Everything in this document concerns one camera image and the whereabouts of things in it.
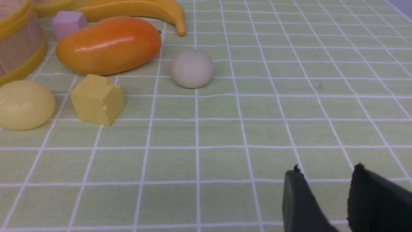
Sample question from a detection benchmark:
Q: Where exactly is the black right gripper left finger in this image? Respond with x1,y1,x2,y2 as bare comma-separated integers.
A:
282,165,338,232

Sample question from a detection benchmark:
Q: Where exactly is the yellow foam cube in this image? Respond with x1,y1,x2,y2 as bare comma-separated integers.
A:
70,74,126,126

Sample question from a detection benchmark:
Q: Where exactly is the bamboo steamer tray yellow rim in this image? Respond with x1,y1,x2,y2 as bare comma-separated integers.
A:
0,0,48,85

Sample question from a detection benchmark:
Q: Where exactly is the white bun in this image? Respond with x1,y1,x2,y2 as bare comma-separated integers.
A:
170,49,215,89

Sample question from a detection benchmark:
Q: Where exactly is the pink foam cube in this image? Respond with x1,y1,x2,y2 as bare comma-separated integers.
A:
52,11,89,41

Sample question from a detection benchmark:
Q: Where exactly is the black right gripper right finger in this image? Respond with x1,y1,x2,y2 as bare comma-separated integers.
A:
347,163,412,232

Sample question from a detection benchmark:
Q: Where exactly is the yellow plastic banana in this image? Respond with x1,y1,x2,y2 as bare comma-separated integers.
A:
34,0,186,37

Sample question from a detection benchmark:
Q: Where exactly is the yellow bun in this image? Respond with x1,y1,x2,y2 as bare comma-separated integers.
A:
0,80,56,131

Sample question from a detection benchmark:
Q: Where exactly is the orange plastic mango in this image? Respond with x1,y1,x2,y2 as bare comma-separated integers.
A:
55,16,162,75

